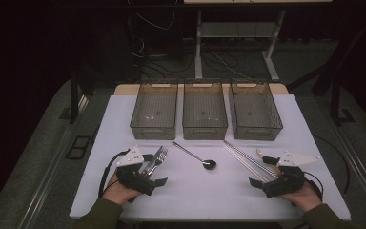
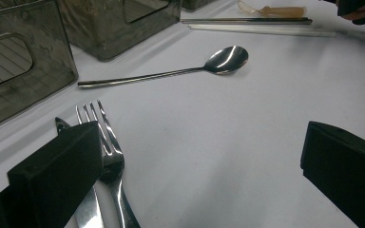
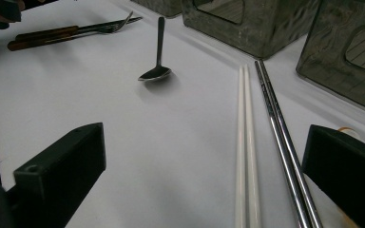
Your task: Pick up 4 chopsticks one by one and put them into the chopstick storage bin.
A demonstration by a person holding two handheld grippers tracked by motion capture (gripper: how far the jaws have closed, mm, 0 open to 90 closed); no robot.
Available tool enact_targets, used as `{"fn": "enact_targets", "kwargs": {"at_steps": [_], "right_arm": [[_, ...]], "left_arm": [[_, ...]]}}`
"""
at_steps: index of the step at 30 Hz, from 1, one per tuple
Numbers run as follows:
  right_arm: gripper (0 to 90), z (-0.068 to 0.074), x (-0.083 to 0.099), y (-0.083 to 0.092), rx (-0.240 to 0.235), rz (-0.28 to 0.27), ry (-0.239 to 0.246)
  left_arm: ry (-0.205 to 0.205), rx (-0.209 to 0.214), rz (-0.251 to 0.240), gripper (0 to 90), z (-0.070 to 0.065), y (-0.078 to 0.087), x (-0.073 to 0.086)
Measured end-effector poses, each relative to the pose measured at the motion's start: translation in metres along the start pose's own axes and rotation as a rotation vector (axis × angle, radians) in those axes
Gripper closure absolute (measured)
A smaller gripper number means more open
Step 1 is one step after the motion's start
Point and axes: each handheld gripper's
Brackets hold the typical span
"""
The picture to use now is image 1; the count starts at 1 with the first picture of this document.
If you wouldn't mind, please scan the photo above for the black rectangular floor frame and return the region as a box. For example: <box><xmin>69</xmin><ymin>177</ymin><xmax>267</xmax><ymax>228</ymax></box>
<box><xmin>65</xmin><ymin>135</ymin><xmax>92</xmax><ymax>160</ymax></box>

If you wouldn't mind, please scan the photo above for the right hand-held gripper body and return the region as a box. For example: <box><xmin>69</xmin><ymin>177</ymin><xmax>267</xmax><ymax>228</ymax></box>
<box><xmin>261</xmin><ymin>150</ymin><xmax>321</xmax><ymax>198</ymax></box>

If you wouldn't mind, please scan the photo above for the silver metal chopstick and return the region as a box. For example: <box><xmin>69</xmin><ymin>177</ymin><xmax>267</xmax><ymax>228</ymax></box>
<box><xmin>222</xmin><ymin>140</ymin><xmax>280</xmax><ymax>178</ymax></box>
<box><xmin>223</xmin><ymin>146</ymin><xmax>270</xmax><ymax>184</ymax></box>

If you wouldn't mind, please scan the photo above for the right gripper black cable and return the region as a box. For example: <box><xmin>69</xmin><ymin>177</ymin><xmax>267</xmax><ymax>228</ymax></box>
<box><xmin>303</xmin><ymin>171</ymin><xmax>325</xmax><ymax>204</ymax></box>

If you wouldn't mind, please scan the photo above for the person's left hand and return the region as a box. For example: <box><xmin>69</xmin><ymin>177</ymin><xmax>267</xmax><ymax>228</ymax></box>
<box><xmin>102</xmin><ymin>173</ymin><xmax>142</xmax><ymax>206</ymax></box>

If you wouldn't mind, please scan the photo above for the steel fork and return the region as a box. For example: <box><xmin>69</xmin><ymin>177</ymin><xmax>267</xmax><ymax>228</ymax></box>
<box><xmin>146</xmin><ymin>145</ymin><xmax>170</xmax><ymax>177</ymax></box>

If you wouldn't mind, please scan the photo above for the white hanging cable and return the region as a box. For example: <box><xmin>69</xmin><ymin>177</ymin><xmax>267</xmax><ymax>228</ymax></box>
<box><xmin>135</xmin><ymin>0</ymin><xmax>176</xmax><ymax>31</ymax></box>

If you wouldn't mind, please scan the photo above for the black metal stand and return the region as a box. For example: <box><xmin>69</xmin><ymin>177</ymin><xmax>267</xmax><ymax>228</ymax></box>
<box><xmin>287</xmin><ymin>12</ymin><xmax>366</xmax><ymax>127</ymax></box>
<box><xmin>69</xmin><ymin>63</ymin><xmax>92</xmax><ymax>125</ymax></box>

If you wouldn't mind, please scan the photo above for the white metal desk frame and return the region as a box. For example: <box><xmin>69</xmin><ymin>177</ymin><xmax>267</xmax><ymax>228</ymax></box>
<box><xmin>184</xmin><ymin>0</ymin><xmax>333</xmax><ymax>82</ymax></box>

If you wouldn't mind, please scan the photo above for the long handled steel spoon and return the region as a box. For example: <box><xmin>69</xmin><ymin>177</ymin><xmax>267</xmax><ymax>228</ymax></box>
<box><xmin>171</xmin><ymin>140</ymin><xmax>217</xmax><ymax>171</ymax></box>

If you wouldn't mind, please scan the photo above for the transparent brown plastic bin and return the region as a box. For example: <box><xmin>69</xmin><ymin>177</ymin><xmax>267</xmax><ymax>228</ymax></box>
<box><xmin>228</xmin><ymin>79</ymin><xmax>284</xmax><ymax>141</ymax></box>
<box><xmin>182</xmin><ymin>78</ymin><xmax>229</xmax><ymax>141</ymax></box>
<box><xmin>129</xmin><ymin>79</ymin><xmax>179</xmax><ymax>141</ymax></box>

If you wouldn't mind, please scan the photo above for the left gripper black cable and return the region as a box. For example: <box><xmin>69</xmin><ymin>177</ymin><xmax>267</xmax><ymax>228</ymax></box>
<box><xmin>97</xmin><ymin>148</ymin><xmax>132</xmax><ymax>198</ymax></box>

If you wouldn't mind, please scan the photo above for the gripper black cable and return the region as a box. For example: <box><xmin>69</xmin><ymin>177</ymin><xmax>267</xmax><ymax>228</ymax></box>
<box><xmin>97</xmin><ymin>148</ymin><xmax>132</xmax><ymax>198</ymax></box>
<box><xmin>303</xmin><ymin>171</ymin><xmax>325</xmax><ymax>204</ymax></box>

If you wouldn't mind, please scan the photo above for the metal floor rail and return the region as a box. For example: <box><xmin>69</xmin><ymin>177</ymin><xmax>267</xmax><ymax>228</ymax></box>
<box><xmin>18</xmin><ymin>94</ymin><xmax>92</xmax><ymax>229</ymax></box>
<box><xmin>328</xmin><ymin>122</ymin><xmax>366</xmax><ymax>220</ymax></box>

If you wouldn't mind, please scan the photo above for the person's right hand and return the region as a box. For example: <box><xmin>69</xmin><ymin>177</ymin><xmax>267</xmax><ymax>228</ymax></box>
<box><xmin>278</xmin><ymin>181</ymin><xmax>324</xmax><ymax>214</ymax></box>

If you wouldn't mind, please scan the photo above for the white table mat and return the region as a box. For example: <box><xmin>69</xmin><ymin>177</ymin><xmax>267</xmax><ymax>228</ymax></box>
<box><xmin>69</xmin><ymin>94</ymin><xmax>352</xmax><ymax>222</ymax></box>

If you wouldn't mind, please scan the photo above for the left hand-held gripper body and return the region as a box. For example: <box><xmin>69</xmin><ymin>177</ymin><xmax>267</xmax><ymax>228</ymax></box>
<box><xmin>115</xmin><ymin>145</ymin><xmax>157</xmax><ymax>197</ymax></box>

